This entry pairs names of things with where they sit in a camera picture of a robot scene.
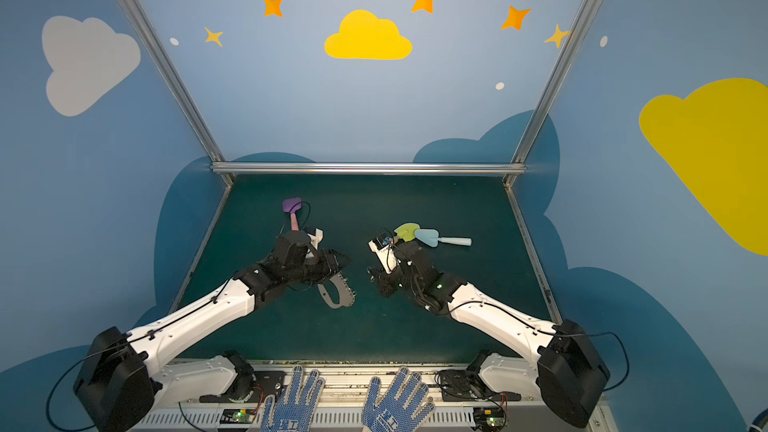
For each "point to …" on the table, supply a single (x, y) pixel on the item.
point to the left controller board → (237, 416)
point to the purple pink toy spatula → (293, 205)
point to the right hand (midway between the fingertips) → (375, 266)
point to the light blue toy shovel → (432, 238)
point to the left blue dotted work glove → (293, 410)
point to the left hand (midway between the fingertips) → (353, 263)
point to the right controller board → (490, 418)
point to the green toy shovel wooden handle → (407, 231)
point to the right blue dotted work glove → (397, 409)
